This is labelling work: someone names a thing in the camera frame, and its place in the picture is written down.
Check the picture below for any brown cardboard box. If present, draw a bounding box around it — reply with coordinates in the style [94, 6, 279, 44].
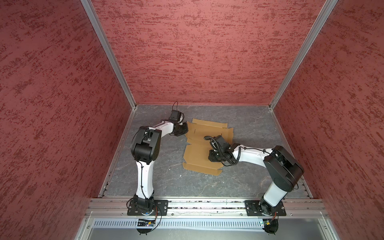
[183, 119, 234, 176]

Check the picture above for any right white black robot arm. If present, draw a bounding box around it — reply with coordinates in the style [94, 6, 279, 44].
[204, 136, 305, 216]

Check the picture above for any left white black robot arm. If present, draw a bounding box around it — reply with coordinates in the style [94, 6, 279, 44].
[131, 120, 189, 215]

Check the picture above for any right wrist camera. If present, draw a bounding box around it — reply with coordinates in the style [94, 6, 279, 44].
[212, 135, 231, 151]

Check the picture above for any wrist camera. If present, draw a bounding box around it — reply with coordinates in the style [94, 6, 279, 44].
[212, 135, 231, 151]
[169, 110, 184, 123]

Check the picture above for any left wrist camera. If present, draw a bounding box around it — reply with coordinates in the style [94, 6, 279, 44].
[169, 110, 184, 123]

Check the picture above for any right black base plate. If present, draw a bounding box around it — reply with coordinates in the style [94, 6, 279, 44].
[245, 199, 287, 217]

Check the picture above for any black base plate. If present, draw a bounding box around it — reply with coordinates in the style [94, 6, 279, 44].
[126, 200, 169, 217]
[245, 199, 287, 217]

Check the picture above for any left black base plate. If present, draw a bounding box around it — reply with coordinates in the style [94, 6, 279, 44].
[126, 200, 169, 217]

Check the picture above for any right controller board with wires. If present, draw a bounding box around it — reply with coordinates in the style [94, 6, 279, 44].
[263, 213, 279, 235]

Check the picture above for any controller board with wires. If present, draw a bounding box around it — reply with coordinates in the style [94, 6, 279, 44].
[136, 209, 163, 235]
[263, 213, 279, 235]

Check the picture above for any left controller board with wires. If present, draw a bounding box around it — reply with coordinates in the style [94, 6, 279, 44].
[136, 209, 163, 235]

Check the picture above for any white slotted cable duct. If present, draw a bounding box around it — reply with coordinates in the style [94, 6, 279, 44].
[92, 218, 264, 232]

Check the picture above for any aluminium front rail frame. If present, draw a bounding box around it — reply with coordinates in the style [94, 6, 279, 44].
[75, 197, 339, 240]

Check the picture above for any left aluminium corner post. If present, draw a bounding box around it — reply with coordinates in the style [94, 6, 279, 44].
[81, 0, 137, 111]

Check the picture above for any aluminium corner post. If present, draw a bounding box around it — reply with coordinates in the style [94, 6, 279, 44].
[269, 0, 338, 112]
[81, 0, 137, 111]

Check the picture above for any right aluminium corner post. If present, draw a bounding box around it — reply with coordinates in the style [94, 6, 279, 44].
[269, 0, 338, 112]

